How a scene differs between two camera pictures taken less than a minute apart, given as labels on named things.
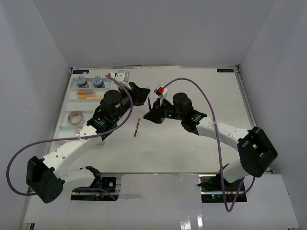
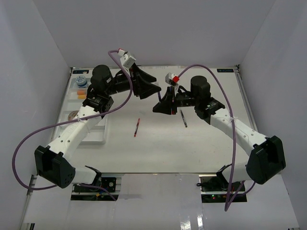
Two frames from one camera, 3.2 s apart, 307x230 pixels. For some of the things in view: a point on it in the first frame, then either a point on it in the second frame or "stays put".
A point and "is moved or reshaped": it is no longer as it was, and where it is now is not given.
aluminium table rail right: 247,104 stays put
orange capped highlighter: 83,92 stays put
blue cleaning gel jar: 81,81 stays put
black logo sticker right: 220,70 stays put
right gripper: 155,114 → 165,106
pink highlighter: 89,95 is moved or reshaped
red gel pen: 136,128 stays put
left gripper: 139,94 → 143,80
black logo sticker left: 80,71 stays put
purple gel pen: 149,103 is moved or reshaped
